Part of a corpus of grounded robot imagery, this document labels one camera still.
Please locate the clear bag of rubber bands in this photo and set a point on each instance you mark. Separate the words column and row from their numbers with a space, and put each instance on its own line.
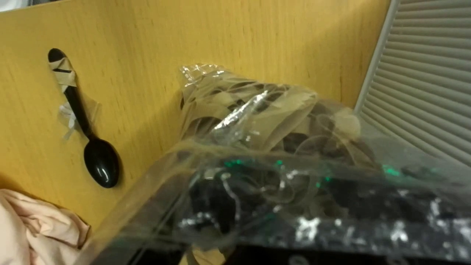
column 271, row 174

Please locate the white plastic storage box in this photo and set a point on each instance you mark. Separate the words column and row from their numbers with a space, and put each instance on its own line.
column 418, row 82

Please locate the black plastic spoon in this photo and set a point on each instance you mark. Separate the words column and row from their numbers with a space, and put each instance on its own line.
column 100, row 157

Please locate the peach cloth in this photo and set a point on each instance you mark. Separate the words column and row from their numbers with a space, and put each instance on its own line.
column 38, row 233

